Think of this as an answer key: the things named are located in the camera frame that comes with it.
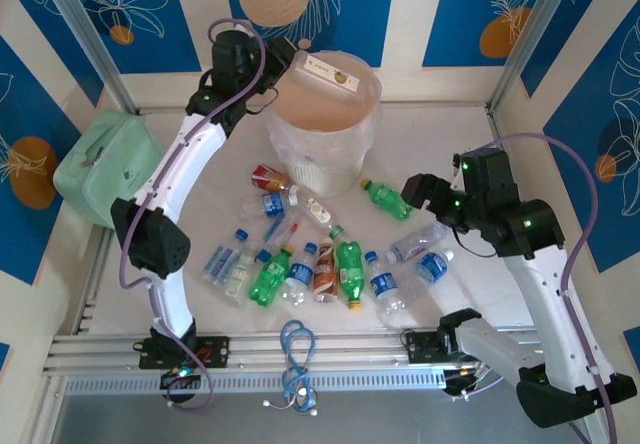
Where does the green plastic soda bottle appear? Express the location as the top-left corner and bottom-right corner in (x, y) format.
(335, 239), (368, 312)
(359, 177), (415, 222)
(248, 246), (296, 310)

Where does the clear bottle fruit label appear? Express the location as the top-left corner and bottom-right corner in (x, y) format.
(291, 52), (362, 108)

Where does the clear bottle pale purple label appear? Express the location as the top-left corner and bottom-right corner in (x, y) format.
(388, 221), (451, 265)

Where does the blue label white cap bottle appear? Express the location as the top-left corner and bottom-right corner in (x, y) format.
(236, 186), (301, 220)
(402, 247), (456, 303)

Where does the clear bottle green cap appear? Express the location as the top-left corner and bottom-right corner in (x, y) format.
(294, 191), (346, 240)

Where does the red orange tea bottle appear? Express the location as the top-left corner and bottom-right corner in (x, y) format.
(250, 164), (292, 191)

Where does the brown drink bottle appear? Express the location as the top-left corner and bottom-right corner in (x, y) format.
(313, 237), (342, 304)

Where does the clear soda water bottle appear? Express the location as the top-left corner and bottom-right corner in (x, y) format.
(201, 228), (250, 286)

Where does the clear plastic bin liner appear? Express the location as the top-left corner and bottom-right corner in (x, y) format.
(264, 51), (384, 178)

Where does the white round waste bin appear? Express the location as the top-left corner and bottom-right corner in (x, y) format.
(264, 51), (384, 199)

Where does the clear bottle red blue label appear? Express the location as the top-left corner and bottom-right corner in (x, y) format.
(257, 216), (307, 264)

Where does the mint green medicine bag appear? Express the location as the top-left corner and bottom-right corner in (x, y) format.
(52, 107), (164, 230)

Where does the clear bottle white green label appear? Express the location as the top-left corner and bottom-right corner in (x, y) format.
(223, 243), (261, 306)

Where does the blue stethoscope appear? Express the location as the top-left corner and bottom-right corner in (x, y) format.
(263, 319), (320, 418)

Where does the thin aluminium rail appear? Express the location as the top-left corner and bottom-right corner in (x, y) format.
(134, 105), (494, 116)

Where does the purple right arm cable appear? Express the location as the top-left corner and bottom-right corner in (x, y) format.
(447, 132), (619, 444)

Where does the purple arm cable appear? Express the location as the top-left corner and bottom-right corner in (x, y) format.
(119, 16), (269, 413)
(447, 132), (619, 444)

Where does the aluminium side rail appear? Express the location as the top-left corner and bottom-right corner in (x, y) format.
(487, 108), (516, 165)
(74, 228), (114, 338)

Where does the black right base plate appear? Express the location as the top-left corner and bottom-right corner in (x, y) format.
(401, 330), (449, 365)

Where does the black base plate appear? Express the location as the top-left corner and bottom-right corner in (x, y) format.
(401, 330), (449, 365)
(137, 334), (232, 371)

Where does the aluminium frame post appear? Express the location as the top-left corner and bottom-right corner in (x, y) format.
(487, 0), (574, 118)
(37, 0), (139, 115)

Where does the aluminium mounting rail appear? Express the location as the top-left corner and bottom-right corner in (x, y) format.
(42, 332), (551, 378)

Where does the slotted grey cable duct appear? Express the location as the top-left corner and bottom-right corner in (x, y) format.
(62, 367), (449, 396)

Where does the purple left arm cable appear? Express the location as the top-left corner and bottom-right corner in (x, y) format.
(119, 16), (269, 413)

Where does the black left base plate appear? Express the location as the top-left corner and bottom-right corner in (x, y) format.
(137, 334), (232, 371)

